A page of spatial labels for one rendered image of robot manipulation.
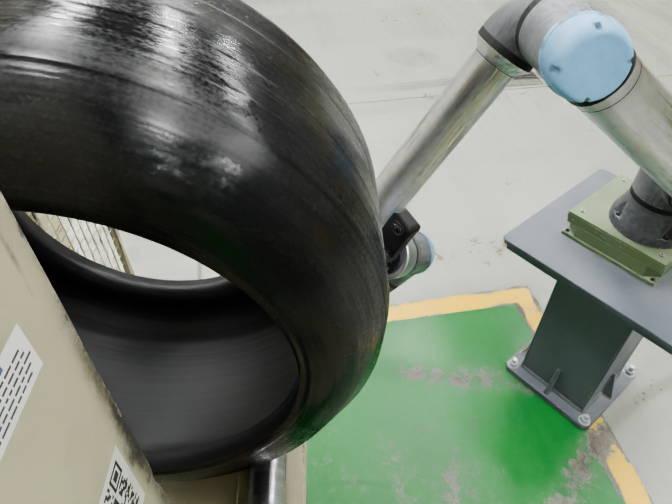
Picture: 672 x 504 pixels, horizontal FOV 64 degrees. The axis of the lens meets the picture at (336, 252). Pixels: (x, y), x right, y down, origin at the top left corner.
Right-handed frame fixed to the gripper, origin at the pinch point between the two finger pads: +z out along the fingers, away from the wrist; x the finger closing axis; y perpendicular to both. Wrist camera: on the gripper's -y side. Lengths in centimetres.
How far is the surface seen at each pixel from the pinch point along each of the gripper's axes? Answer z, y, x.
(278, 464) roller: 14.2, 18.7, -18.2
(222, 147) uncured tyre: 41.3, -15.6, -2.3
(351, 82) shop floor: -237, 22, 148
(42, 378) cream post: 54, -7, -11
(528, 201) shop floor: -196, -8, 14
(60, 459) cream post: 52, -3, -14
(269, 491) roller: 17.2, 19.6, -20.2
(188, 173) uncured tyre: 43.1, -13.5, -2.8
